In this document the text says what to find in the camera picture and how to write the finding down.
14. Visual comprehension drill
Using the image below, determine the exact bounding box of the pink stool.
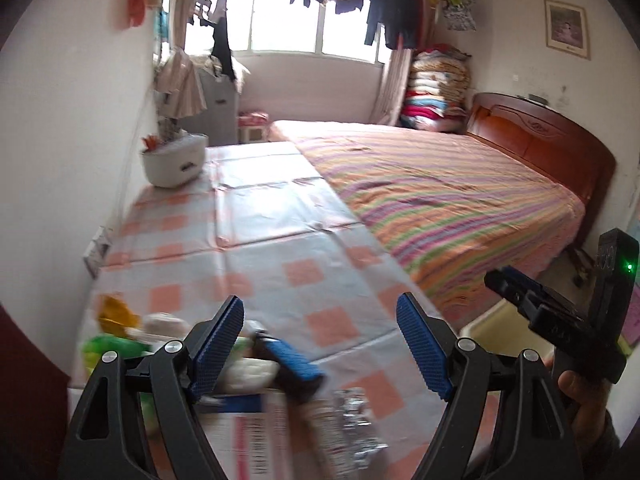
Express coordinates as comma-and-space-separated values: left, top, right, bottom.
237, 111, 273, 143

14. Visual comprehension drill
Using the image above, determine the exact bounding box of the pale yellow bin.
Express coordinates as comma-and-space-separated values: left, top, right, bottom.
457, 305, 531, 356

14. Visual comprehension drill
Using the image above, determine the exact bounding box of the wall socket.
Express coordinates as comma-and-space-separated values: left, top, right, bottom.
82, 227, 113, 278

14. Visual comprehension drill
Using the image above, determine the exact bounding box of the person's right forearm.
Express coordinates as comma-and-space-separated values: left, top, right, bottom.
580, 407, 626, 480

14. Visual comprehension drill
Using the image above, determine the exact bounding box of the striped curtain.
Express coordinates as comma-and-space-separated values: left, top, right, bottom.
372, 45, 416, 127

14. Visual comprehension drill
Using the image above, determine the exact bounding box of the white round pen holder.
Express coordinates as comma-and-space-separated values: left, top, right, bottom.
140, 131, 210, 189

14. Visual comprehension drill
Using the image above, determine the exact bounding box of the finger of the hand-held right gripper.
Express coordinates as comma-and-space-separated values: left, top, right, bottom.
484, 266, 590, 322

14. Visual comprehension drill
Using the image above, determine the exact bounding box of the stack of folded quilts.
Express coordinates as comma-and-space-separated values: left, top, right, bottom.
399, 46, 473, 133

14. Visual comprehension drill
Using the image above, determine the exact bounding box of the grey cabinet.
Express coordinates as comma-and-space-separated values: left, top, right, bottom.
192, 62, 241, 147

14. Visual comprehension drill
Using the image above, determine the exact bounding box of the white box with pink label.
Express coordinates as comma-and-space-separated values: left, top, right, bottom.
197, 391, 301, 480

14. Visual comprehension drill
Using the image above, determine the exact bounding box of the blue and black object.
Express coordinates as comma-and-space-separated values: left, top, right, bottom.
252, 331, 327, 405

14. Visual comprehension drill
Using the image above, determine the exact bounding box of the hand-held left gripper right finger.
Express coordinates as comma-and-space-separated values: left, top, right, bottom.
396, 293, 587, 480

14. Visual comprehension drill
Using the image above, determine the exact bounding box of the framed wall picture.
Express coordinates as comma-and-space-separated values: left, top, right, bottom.
543, 0, 592, 60

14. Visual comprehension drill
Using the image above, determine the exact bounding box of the white tube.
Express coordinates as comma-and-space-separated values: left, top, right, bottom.
305, 400, 353, 471

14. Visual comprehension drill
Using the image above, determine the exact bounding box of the green wrapper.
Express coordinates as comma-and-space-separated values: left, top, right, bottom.
82, 334, 153, 376

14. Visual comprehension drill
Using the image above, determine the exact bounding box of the person's right hand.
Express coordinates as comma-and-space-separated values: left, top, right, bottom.
556, 369, 610, 461

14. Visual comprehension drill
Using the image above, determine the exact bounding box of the silver foil wrapper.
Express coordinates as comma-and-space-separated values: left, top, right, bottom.
332, 387, 391, 471

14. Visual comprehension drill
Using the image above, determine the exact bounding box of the black hanging garment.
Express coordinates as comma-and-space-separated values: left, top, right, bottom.
209, 6, 237, 82

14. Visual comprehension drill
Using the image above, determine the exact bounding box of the white tissue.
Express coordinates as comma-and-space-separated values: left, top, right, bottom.
220, 321, 281, 392

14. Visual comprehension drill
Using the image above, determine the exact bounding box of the window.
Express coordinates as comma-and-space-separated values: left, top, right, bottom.
189, 0, 398, 63

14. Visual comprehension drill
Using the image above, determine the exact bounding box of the yellow wrapper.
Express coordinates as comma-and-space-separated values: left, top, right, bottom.
97, 294, 142, 333

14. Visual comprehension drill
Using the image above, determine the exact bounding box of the bed with striped sheet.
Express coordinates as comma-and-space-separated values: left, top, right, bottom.
269, 119, 587, 328

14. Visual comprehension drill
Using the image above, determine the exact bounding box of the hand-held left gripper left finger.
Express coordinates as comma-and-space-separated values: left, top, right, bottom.
56, 295, 246, 480

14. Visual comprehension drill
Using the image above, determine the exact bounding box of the wooden headboard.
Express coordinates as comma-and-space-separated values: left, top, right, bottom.
464, 92, 617, 251

